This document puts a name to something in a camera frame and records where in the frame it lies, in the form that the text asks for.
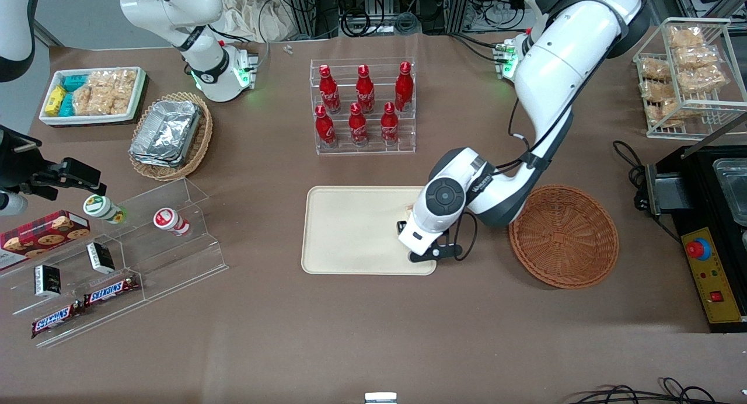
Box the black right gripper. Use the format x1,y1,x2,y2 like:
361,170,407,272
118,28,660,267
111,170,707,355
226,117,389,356
0,126,108,200

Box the beige plastic tray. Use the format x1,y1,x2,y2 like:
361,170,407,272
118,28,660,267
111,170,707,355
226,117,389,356
301,186,438,276

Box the white rectangular snack tray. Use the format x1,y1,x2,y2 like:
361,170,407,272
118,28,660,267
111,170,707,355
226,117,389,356
39,67,147,126

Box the light oval wicker basket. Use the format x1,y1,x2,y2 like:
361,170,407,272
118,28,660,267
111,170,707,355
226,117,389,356
128,92,214,182

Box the brown round wicker basket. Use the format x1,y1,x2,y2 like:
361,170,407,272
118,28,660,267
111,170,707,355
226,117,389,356
508,184,620,290

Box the green label yogurt bottle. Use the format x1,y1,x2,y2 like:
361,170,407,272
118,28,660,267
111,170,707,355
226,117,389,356
83,194,128,225

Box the red plaid cookie box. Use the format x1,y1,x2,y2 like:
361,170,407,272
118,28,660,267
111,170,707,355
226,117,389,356
0,210,92,271

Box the small black white box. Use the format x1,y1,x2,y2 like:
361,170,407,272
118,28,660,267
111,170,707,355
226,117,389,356
86,242,116,275
34,264,63,298

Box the yellow snack pack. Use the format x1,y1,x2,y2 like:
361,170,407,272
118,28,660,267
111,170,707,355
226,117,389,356
46,86,67,116

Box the clear acrylic bottle rack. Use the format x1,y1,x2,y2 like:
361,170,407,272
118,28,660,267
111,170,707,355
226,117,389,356
309,58,417,156

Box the clear rice cracker bag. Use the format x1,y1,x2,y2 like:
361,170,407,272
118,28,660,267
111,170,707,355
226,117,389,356
72,69,138,116

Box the stacked aluminium foil trays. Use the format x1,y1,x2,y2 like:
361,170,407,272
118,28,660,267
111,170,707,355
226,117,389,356
130,100,203,168

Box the red label yogurt bottle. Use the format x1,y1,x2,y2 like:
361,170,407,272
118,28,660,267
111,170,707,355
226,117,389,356
153,208,191,237

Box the red cola bottle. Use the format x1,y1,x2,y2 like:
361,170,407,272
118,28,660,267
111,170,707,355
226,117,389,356
315,105,338,148
355,64,376,114
395,61,415,113
319,64,342,114
381,102,400,147
348,102,370,147

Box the Snickers chocolate bar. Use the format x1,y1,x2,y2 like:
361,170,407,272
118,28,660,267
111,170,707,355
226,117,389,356
83,274,140,308
32,302,85,339

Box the clear acrylic stepped shelf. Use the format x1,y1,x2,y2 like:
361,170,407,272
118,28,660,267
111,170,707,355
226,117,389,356
0,177,229,350

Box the beige cloth bag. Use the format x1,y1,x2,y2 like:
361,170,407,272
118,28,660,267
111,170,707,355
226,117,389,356
222,0,295,43

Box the clear fried snack bag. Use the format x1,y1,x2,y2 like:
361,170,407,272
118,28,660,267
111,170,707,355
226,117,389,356
668,26,705,48
674,45,720,69
647,99,701,128
640,58,672,82
641,80,679,103
677,65,728,95

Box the black machine with metal pan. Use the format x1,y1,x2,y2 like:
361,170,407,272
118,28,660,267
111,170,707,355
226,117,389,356
644,146,747,335

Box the yellow emergency stop control box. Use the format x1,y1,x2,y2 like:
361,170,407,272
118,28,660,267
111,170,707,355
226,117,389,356
682,228,745,325

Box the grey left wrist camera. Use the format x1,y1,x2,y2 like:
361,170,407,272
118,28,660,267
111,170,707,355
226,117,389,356
407,229,464,263

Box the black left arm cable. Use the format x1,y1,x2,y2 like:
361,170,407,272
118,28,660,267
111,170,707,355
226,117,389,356
507,97,575,172

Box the black background cable bundle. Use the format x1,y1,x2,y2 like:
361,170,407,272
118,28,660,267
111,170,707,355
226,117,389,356
338,0,421,38

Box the black floor cables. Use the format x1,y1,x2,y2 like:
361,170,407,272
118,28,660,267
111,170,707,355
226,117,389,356
569,377,747,404

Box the white wire snack rack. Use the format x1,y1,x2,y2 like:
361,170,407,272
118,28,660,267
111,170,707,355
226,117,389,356
633,18,747,141

